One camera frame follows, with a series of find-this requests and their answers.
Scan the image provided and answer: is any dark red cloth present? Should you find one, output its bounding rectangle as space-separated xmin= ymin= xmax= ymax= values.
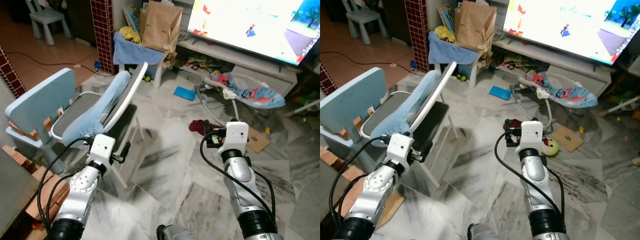
xmin=188 ymin=119 xmax=212 ymax=136

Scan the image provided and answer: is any yellow green toy ball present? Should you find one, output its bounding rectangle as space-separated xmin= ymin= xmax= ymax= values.
xmin=542 ymin=138 xmax=560 ymax=157

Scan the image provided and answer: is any brown cardboard piece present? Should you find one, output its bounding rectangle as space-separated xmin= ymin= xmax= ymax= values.
xmin=551 ymin=126 xmax=584 ymax=153
xmin=246 ymin=127 xmax=271 ymax=154

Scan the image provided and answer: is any flat blue book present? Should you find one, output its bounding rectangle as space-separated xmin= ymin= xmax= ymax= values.
xmin=488 ymin=85 xmax=512 ymax=101
xmin=173 ymin=86 xmax=197 ymax=101

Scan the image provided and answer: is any grey high chair seat pad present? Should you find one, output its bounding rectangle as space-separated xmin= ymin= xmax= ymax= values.
xmin=52 ymin=92 xmax=108 ymax=140
xmin=361 ymin=102 xmax=416 ymax=139

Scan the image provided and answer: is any light blue chair cushion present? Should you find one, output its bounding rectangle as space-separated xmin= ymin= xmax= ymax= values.
xmin=372 ymin=70 xmax=443 ymax=143
xmin=62 ymin=71 xmax=132 ymax=147

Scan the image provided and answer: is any colourful baby bouncer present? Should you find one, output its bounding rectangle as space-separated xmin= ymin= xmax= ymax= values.
xmin=510 ymin=70 xmax=599 ymax=128
xmin=195 ymin=70 xmax=287 ymax=126

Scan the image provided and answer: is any white high chair tray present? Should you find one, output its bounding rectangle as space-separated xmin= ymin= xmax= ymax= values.
xmin=409 ymin=61 xmax=457 ymax=132
xmin=102 ymin=61 xmax=149 ymax=133

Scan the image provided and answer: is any white stool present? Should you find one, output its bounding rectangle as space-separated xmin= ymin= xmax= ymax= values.
xmin=432 ymin=60 xmax=482 ymax=90
xmin=115 ymin=60 xmax=167 ymax=90

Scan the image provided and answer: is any white television console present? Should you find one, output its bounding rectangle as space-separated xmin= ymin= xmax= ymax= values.
xmin=176 ymin=39 xmax=301 ymax=98
xmin=492 ymin=39 xmax=613 ymax=98

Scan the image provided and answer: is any light blue high chair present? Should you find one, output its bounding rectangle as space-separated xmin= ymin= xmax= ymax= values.
xmin=4 ymin=67 xmax=146 ymax=188
xmin=320 ymin=66 xmax=458 ymax=188

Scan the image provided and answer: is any silver robot leg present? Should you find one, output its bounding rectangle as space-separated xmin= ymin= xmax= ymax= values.
xmin=467 ymin=222 xmax=506 ymax=240

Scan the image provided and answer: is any blue cloth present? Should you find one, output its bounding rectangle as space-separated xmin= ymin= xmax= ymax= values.
xmin=428 ymin=31 xmax=482 ymax=65
xmin=113 ymin=31 xmax=166 ymax=66

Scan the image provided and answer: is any brown paper bag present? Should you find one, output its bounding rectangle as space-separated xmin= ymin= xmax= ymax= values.
xmin=455 ymin=0 xmax=498 ymax=53
xmin=140 ymin=0 xmax=184 ymax=53

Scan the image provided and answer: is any yellow soft toy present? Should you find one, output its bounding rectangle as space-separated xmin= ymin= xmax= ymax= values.
xmin=119 ymin=26 xmax=142 ymax=43
xmin=434 ymin=25 xmax=457 ymax=43

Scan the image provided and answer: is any large flat television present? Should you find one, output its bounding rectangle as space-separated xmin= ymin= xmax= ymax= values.
xmin=186 ymin=0 xmax=321 ymax=66
xmin=501 ymin=0 xmax=640 ymax=66

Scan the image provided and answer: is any small white kids chair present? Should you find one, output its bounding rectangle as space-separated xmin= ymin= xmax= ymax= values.
xmin=25 ymin=0 xmax=72 ymax=46
xmin=341 ymin=0 xmax=388 ymax=40

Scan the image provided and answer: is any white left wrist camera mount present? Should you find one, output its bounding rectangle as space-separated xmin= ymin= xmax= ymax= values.
xmin=89 ymin=134 xmax=116 ymax=163
xmin=387 ymin=134 xmax=414 ymax=163

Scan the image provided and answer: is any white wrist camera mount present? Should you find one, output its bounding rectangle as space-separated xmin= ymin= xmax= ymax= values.
xmin=223 ymin=121 xmax=249 ymax=153
xmin=387 ymin=134 xmax=414 ymax=163
xmin=520 ymin=120 xmax=545 ymax=151
xmin=89 ymin=134 xmax=116 ymax=163

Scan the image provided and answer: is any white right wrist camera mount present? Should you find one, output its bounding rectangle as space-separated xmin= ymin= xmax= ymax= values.
xmin=520 ymin=120 xmax=545 ymax=151
xmin=223 ymin=121 xmax=249 ymax=153

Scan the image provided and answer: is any thin black floor cable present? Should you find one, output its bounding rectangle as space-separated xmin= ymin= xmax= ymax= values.
xmin=330 ymin=49 xmax=416 ymax=69
xmin=5 ymin=50 xmax=101 ymax=76

